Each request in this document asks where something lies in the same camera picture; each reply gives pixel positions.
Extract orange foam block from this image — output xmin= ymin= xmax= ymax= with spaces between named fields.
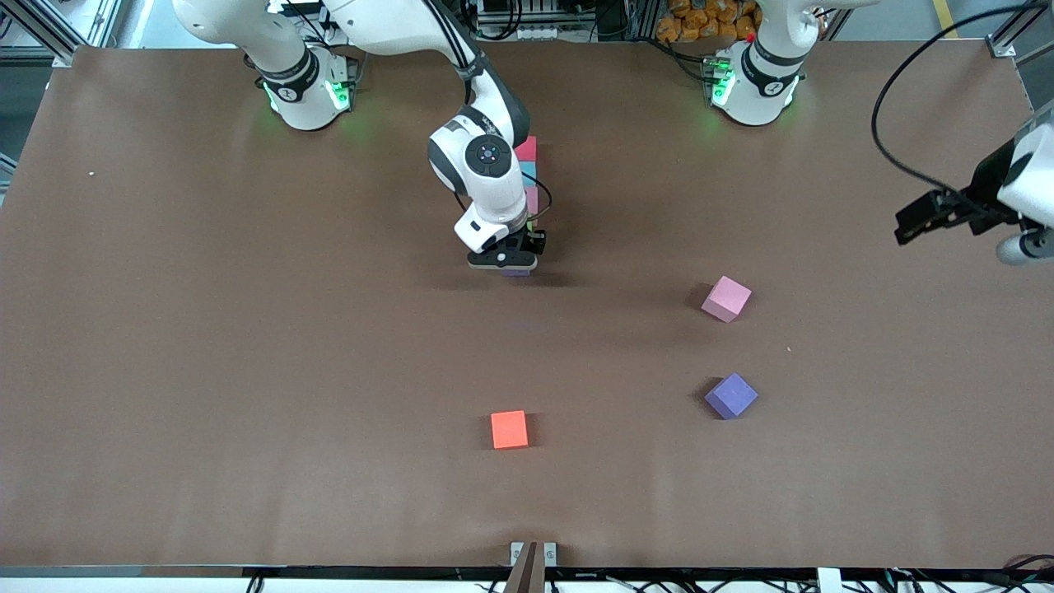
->
xmin=491 ymin=410 xmax=529 ymax=451

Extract dark equipment rack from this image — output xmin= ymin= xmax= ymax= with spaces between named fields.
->
xmin=473 ymin=0 xmax=635 ymax=42

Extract orange snack bags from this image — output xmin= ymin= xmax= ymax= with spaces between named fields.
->
xmin=656 ymin=0 xmax=760 ymax=44

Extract brown wooden strip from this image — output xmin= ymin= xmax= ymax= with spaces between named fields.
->
xmin=503 ymin=541 xmax=548 ymax=593

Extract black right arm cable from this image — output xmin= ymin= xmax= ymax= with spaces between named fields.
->
xmin=527 ymin=169 xmax=553 ymax=233

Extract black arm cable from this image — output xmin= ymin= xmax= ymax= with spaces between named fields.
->
xmin=527 ymin=169 xmax=553 ymax=233
xmin=871 ymin=0 xmax=1054 ymax=198

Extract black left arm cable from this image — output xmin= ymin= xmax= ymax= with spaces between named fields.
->
xmin=871 ymin=0 xmax=1054 ymax=198

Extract aluminium frame profile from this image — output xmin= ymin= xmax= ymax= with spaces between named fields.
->
xmin=0 ymin=0 xmax=124 ymax=67
xmin=988 ymin=0 xmax=1054 ymax=63

